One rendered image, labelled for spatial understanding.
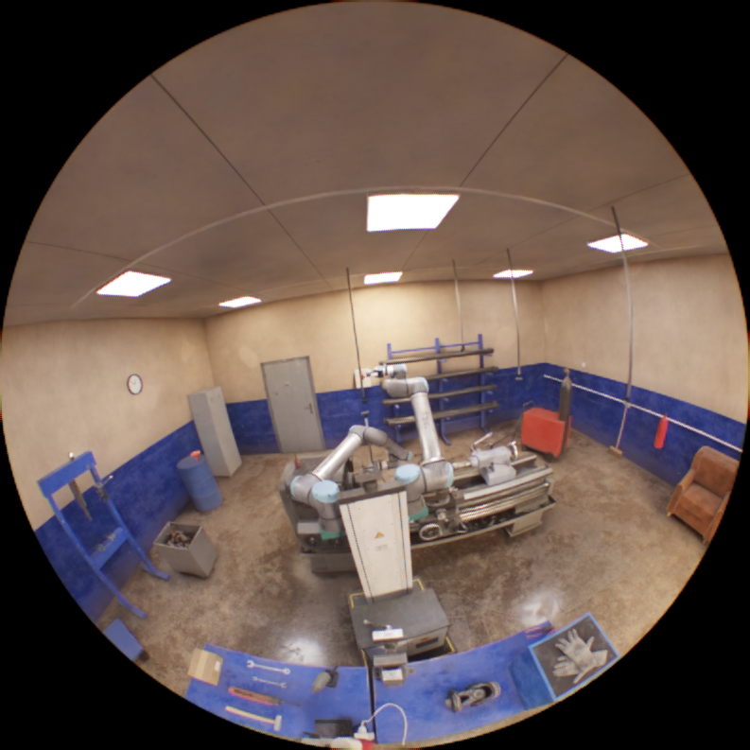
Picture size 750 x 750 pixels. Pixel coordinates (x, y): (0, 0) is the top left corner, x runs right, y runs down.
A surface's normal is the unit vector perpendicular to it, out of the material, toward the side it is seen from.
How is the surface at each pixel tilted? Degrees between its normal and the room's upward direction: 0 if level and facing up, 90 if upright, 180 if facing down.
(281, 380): 90
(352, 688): 0
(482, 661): 0
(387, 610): 0
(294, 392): 90
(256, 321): 90
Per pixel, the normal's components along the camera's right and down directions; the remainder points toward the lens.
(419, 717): -0.12, -0.98
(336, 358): 0.05, 0.18
